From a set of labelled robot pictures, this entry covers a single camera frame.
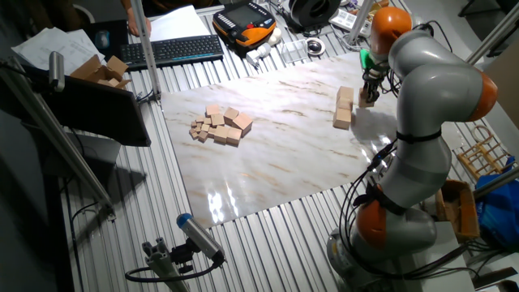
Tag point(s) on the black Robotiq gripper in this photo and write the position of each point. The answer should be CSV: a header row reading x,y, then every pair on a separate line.
x,y
373,82

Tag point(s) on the person right forearm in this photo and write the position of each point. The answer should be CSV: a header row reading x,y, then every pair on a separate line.
x,y
123,5

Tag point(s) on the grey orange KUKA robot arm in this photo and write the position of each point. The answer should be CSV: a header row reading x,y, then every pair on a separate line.
x,y
430,93

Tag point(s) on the printed paper stack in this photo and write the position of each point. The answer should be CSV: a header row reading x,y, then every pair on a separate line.
x,y
52,46

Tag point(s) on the person right hand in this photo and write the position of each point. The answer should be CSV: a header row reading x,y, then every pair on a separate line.
x,y
131,24

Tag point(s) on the white power strip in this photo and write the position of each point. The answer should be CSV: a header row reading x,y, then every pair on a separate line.
x,y
344,19

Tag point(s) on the clear plastic box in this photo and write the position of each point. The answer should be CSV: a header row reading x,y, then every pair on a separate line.
x,y
294,50

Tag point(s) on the gold foil bag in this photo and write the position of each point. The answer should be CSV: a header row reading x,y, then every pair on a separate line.
x,y
374,5

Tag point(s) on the black filament spool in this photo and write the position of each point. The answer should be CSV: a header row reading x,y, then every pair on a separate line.
x,y
308,14

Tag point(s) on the white egg shaped object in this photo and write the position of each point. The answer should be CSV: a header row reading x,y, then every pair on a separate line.
x,y
275,36

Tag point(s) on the white plug adapter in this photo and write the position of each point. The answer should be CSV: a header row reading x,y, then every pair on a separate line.
x,y
257,54

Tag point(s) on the wooden rack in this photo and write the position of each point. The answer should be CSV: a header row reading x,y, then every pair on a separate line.
x,y
486,151

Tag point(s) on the brown cardboard sheet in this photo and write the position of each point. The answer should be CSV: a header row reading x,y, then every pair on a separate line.
x,y
504,85

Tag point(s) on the marble pattern board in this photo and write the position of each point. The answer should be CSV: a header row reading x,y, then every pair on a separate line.
x,y
263,182

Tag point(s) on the medium wooden cube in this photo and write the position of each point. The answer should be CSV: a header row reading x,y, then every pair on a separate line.
x,y
234,136
221,134
213,109
217,119

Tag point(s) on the brown cardboard box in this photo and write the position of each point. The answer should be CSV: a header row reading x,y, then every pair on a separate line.
x,y
458,211

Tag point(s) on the orange black teach pendant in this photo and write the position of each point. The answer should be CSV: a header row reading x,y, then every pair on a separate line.
x,y
243,16

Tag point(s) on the small wooden cube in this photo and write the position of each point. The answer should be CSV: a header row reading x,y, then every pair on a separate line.
x,y
207,121
205,127
202,136
200,119
211,132

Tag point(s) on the blue bag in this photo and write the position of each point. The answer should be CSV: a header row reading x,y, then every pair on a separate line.
x,y
500,215

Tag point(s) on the white robot plinth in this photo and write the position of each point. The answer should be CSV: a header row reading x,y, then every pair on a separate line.
x,y
446,263

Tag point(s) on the black computer keyboard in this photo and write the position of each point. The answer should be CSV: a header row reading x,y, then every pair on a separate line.
x,y
172,50

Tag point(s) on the white paper sheet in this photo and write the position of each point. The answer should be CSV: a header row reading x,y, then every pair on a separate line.
x,y
178,24

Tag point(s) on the black mouse pad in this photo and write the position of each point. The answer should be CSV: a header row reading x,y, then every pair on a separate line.
x,y
117,44

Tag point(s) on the black monitor panel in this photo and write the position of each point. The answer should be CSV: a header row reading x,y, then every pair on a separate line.
x,y
101,113

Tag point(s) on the grey computer mouse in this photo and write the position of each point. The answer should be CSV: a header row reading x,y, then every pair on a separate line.
x,y
102,39

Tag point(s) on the small open cardboard box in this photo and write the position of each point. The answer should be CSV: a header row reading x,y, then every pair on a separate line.
x,y
91,69

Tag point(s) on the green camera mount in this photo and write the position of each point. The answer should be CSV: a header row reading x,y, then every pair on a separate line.
x,y
367,58

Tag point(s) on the aluminium frame post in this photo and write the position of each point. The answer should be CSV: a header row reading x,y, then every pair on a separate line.
x,y
147,52
492,36
361,20

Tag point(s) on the aluminium frame beam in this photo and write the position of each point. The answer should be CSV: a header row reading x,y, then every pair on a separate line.
x,y
496,182
87,178

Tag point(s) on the grey camera blue tip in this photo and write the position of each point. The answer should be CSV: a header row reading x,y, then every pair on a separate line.
x,y
200,237

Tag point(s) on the aluminium camera bracket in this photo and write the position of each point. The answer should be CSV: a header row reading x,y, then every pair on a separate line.
x,y
160,263

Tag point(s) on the grey camera on frame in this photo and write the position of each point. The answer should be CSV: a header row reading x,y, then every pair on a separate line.
x,y
57,71

